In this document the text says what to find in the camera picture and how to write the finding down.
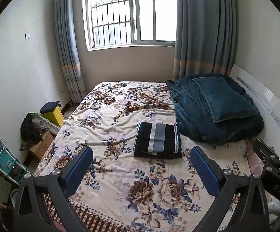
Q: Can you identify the dark striped sweater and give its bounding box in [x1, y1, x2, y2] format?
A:
[133, 122, 183, 160]

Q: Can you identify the black cloth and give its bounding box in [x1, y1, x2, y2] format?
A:
[20, 112, 44, 146]

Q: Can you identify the teal quilt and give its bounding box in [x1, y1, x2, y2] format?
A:
[166, 73, 265, 143]

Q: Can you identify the blue grey curtain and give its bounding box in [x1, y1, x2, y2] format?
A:
[172, 0, 237, 82]
[53, 0, 86, 103]

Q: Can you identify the teal storage rack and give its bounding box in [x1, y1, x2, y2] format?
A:
[0, 135, 32, 184]

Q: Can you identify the white plastic container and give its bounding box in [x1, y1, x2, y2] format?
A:
[32, 115, 61, 135]

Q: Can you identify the yellow box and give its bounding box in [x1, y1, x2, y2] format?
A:
[43, 105, 64, 128]

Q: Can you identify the checkered bed sheet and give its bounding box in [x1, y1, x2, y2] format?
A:
[42, 193, 137, 232]

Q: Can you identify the pink cloth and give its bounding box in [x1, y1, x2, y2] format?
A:
[245, 139, 264, 174]

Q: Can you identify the dark blue cushion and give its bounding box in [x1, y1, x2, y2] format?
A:
[39, 101, 61, 114]

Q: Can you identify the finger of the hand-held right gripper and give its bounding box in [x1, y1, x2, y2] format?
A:
[252, 138, 280, 172]

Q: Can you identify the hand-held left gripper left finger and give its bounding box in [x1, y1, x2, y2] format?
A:
[13, 146, 93, 232]

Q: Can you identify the teal pillow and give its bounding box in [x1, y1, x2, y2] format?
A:
[192, 77, 257, 123]

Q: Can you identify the floral blanket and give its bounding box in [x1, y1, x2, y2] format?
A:
[33, 81, 266, 232]

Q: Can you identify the white headboard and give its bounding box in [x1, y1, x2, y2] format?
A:
[229, 64, 280, 150]

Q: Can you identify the cardboard box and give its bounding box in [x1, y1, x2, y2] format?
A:
[29, 130, 56, 160]

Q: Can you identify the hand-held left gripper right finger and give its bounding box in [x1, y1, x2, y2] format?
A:
[190, 146, 270, 232]

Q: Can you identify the window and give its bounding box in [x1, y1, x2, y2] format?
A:
[82, 0, 178, 52]

